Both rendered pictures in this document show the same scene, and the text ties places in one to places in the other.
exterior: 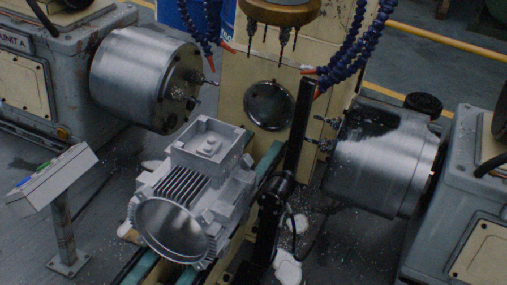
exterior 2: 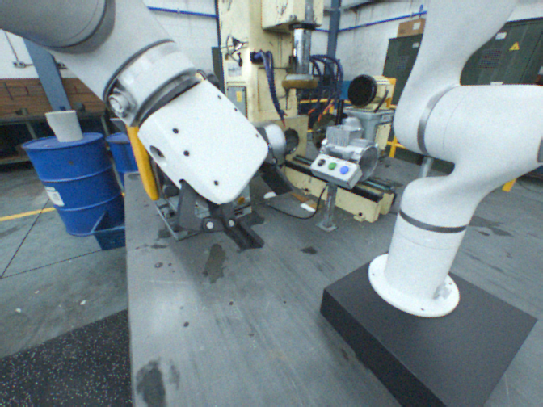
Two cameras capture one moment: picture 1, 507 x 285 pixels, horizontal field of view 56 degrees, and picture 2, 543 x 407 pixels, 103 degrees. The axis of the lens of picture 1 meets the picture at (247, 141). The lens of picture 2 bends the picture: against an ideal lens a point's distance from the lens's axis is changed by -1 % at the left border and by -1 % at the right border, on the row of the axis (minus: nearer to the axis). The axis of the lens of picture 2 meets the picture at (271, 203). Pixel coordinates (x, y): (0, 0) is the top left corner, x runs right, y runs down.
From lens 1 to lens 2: 124 cm
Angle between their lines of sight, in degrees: 47
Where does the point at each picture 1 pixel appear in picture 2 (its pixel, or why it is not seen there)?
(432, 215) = (368, 133)
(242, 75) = not seen: hidden behind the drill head
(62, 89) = not seen: hidden behind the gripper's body
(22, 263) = (322, 240)
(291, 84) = (295, 126)
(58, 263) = (328, 228)
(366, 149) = (349, 123)
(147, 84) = (280, 138)
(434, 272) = not seen: hidden behind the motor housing
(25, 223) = (292, 236)
